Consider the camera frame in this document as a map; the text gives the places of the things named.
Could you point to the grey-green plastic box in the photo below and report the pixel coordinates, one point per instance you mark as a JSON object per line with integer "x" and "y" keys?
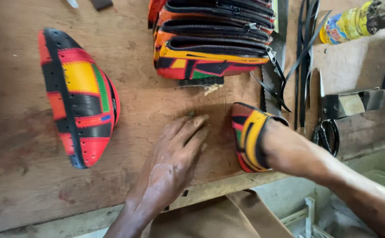
{"x": 380, "y": 168}

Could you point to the small colourful patchwork leather pouch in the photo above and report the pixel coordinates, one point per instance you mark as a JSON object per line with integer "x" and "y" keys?
{"x": 250, "y": 135}

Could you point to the small dark flat object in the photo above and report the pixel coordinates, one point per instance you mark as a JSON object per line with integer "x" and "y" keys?
{"x": 101, "y": 4}

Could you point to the bundle of black leather strips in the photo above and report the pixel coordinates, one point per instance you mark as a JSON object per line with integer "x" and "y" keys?
{"x": 303, "y": 66}

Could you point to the metal saw blade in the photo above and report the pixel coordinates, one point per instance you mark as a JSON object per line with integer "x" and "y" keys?
{"x": 275, "y": 82}

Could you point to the patchwork zip pouch orange edge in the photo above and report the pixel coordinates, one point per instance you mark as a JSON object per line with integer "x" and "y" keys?
{"x": 219, "y": 15}
{"x": 212, "y": 29}
{"x": 245, "y": 4}

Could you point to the yellow glue bottle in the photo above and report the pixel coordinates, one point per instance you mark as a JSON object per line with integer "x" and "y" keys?
{"x": 347, "y": 24}

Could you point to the small white object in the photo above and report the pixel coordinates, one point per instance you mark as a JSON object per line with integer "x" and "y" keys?
{"x": 73, "y": 3}

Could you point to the person's right hand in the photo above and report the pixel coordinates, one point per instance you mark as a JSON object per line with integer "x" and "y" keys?
{"x": 283, "y": 148}

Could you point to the patchwork zip pouch yellow edge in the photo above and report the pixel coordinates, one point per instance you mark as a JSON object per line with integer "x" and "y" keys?
{"x": 209, "y": 64}

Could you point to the person's left fingers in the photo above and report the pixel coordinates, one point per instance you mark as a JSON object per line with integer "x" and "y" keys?
{"x": 189, "y": 130}

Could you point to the large perforated patchwork leather piece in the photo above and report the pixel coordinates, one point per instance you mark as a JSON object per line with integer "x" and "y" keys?
{"x": 80, "y": 99}

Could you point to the person's left hand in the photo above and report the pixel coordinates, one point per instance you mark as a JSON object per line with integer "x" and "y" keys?
{"x": 166, "y": 172}

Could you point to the folded metal tool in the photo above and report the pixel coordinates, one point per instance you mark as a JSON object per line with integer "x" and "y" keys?
{"x": 351, "y": 104}

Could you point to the white wooden frame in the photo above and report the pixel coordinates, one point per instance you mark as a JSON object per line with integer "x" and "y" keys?
{"x": 308, "y": 218}

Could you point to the brown apron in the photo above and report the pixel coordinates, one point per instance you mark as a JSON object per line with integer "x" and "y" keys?
{"x": 219, "y": 218}

